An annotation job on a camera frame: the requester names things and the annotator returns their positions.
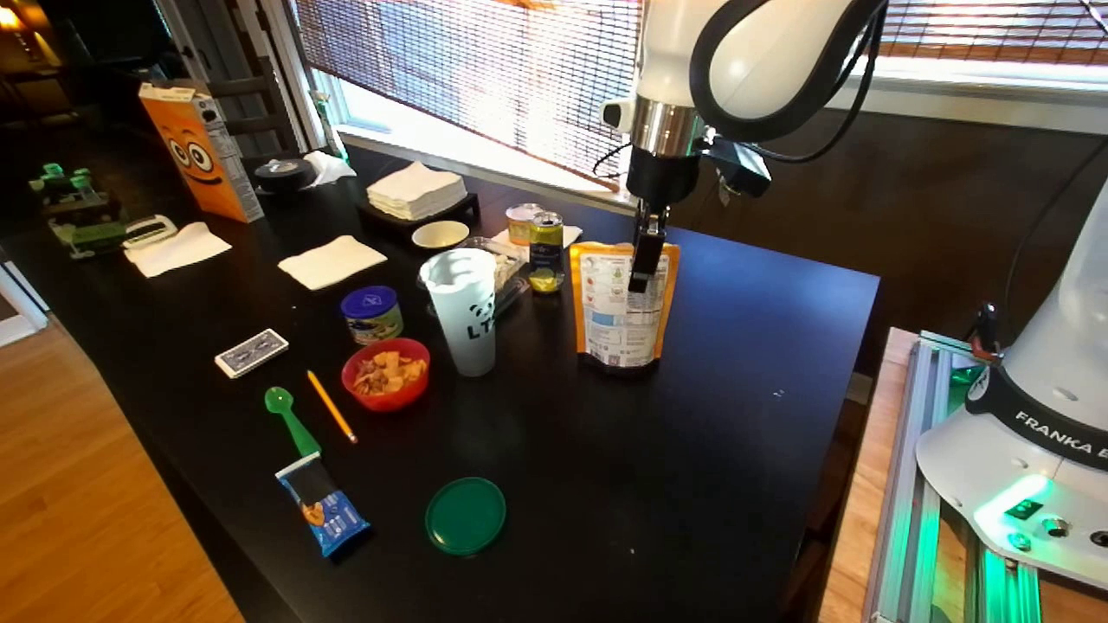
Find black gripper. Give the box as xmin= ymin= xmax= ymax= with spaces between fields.
xmin=623 ymin=148 xmax=702 ymax=295

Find white orange snack packet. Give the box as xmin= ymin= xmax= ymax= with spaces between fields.
xmin=567 ymin=240 xmax=683 ymax=374

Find white plastic cup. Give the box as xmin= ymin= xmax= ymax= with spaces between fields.
xmin=416 ymin=247 xmax=504 ymax=381

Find dark bottle with yellow liquid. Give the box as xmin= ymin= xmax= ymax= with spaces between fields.
xmin=528 ymin=218 xmax=567 ymax=296

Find clear plastic food container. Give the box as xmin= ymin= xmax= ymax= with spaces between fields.
xmin=491 ymin=247 xmax=534 ymax=315

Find small white bowl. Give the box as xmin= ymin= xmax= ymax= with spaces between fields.
xmin=408 ymin=218 xmax=475 ymax=255

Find stack of white napkins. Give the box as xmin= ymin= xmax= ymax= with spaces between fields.
xmin=364 ymin=158 xmax=470 ymax=226

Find window blinds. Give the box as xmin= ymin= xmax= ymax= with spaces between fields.
xmin=292 ymin=0 xmax=1108 ymax=188

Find small jar with blue lid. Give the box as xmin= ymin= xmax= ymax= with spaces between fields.
xmin=336 ymin=283 xmax=408 ymax=348

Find red bowl with snacks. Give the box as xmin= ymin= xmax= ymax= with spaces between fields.
xmin=341 ymin=334 xmax=432 ymax=415

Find green round lid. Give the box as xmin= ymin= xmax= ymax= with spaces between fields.
xmin=419 ymin=474 xmax=511 ymax=559

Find white cloth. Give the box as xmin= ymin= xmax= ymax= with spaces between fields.
xmin=301 ymin=148 xmax=359 ymax=191

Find red black clamp knob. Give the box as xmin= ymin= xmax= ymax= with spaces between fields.
xmin=965 ymin=300 xmax=1008 ymax=369

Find yellow pencil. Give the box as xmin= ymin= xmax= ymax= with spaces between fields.
xmin=301 ymin=366 xmax=359 ymax=447

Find black round object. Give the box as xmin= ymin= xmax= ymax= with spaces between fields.
xmin=253 ymin=151 xmax=321 ymax=193

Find green plastic spoon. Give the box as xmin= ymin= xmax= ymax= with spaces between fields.
xmin=259 ymin=383 xmax=326 ymax=459

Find small white card box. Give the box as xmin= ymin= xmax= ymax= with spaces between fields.
xmin=212 ymin=324 xmax=292 ymax=381

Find blue snack bar wrapper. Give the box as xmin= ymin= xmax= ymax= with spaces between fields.
xmin=275 ymin=450 xmax=374 ymax=559

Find grey step ladder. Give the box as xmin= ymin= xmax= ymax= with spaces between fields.
xmin=153 ymin=0 xmax=343 ymax=163

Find orange cereal box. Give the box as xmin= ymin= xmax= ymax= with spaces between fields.
xmin=136 ymin=78 xmax=268 ymax=226

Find green and white stapler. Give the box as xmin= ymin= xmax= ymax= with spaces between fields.
xmin=44 ymin=212 xmax=181 ymax=264

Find green toy figures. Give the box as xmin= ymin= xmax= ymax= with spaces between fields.
xmin=29 ymin=158 xmax=118 ymax=223

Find white framed board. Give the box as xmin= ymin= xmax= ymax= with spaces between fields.
xmin=0 ymin=258 xmax=52 ymax=348

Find glowing lamp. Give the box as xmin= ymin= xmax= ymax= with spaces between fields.
xmin=0 ymin=0 xmax=57 ymax=66

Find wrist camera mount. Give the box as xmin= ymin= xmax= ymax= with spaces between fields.
xmin=701 ymin=135 xmax=776 ymax=209

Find aluminium profile frame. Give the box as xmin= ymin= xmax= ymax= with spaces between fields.
xmin=863 ymin=324 xmax=1108 ymax=623

